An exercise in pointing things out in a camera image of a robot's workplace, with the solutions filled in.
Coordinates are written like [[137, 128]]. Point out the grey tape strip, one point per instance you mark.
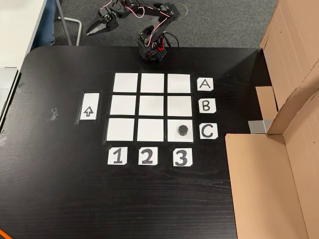
[[256, 126]]

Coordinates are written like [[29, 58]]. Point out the white arrow paper sheet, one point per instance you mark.
[[89, 99]]

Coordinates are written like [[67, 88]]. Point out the white paper grid square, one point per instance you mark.
[[150, 130], [120, 129], [152, 83], [179, 83], [125, 82], [151, 105], [122, 105], [172, 132], [180, 106]]

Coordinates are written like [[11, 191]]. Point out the paper label letter A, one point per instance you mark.
[[200, 88]]

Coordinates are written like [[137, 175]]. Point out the paper label number 3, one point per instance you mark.
[[176, 152]]

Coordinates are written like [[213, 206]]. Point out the clear tape scrap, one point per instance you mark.
[[3, 140], [22, 87], [52, 115]]

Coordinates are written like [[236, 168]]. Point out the grey laptop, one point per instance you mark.
[[6, 94]]

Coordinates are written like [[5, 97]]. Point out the black floor tape patch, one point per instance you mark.
[[178, 12]]

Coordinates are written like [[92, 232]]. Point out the large brown cardboard box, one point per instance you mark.
[[261, 186]]

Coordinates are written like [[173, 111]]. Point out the grey metal desk leg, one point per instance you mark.
[[77, 32]]

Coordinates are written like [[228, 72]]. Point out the paper label number 2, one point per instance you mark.
[[141, 150]]

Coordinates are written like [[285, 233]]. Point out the person's leg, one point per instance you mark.
[[47, 22]]

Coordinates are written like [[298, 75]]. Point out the paper label letter C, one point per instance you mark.
[[202, 136]]

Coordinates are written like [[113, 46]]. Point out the white desk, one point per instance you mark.
[[17, 30]]

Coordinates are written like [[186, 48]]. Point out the paper label number 1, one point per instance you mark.
[[111, 161]]

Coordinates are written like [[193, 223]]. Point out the black orange table clamp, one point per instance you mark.
[[161, 44]]

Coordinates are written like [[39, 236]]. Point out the black octagonal token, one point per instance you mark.
[[183, 130]]

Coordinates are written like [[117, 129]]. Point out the paper label letter B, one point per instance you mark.
[[211, 109]]

